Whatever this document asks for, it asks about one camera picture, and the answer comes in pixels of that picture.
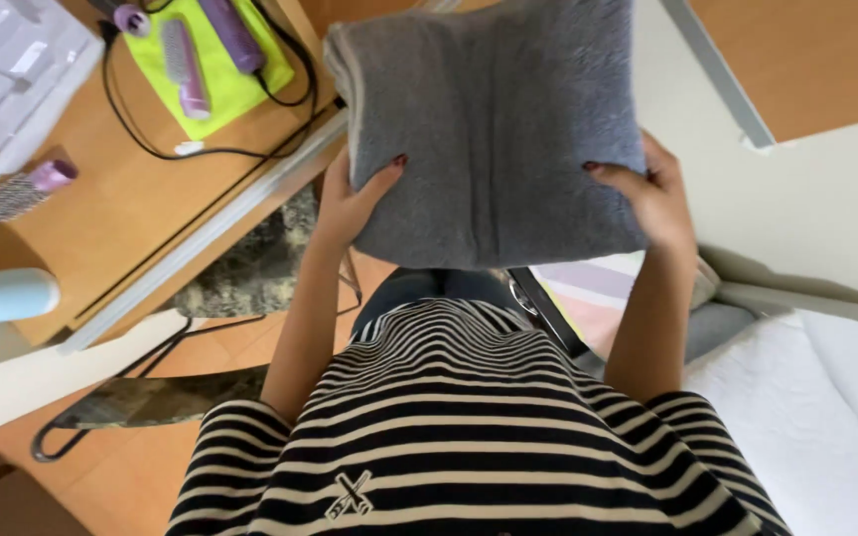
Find person's right hand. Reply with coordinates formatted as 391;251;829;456
583;131;697;256

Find person's left hand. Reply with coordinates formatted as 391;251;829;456
314;153;408;258

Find grey towel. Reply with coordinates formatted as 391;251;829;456
322;0;649;271

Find pastel striped cloth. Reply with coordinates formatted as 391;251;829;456
532;251;722;358

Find camouflage folding chair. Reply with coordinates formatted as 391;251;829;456
30;183;363;463

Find dark blue jeans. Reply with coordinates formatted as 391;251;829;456
351;267;530;339

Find grey folded cloth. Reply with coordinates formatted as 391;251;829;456
574;300;759;381

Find lime green cloth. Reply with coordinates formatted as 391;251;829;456
122;0;296;141

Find wooden desk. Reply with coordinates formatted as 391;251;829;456
0;0;352;351

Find purple hair styler wand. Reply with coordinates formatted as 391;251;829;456
197;0;266;74

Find purple flat brush attachment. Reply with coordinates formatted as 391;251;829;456
161;18;212;121

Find black and cream striped shirt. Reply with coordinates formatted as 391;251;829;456
166;296;793;536

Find white quilted bedding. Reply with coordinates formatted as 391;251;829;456
678;309;858;536

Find purple styler nozzle attachment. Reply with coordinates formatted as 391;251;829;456
113;3;152;38

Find purple round brush attachment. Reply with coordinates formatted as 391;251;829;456
0;158;79;223

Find light blue bottle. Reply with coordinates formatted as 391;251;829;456
0;268;62;326

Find white plastic packaging tray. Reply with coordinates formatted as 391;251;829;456
0;0;106;180

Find black strap with ring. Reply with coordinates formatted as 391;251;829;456
506;267;591;360

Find black power cable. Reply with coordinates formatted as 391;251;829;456
73;0;349;321

